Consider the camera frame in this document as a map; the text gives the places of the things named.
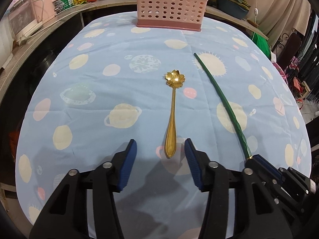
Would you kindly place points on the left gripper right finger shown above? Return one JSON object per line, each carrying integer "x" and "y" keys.
{"x": 194, "y": 161}

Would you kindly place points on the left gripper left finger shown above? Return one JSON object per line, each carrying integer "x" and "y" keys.
{"x": 126, "y": 162}

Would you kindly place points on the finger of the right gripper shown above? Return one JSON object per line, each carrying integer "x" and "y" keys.
{"x": 267, "y": 168}

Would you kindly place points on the gold flower spoon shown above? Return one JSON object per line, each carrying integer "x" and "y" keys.
{"x": 174, "y": 80}

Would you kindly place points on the blue planet tablecloth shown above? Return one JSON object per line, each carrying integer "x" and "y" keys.
{"x": 108, "y": 86}

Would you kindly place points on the green plastic bag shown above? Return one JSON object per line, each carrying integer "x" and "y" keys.
{"x": 262, "y": 44}

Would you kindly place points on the pink utensil basket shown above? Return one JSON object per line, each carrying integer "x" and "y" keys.
{"x": 171, "y": 14}

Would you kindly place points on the beige hanging curtain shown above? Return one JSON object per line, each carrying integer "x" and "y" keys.
{"x": 275, "y": 17}

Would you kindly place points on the blue basin with greens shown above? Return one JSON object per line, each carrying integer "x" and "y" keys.
{"x": 236, "y": 8}

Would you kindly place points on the white blender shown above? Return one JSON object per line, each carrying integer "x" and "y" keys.
{"x": 23, "y": 20}

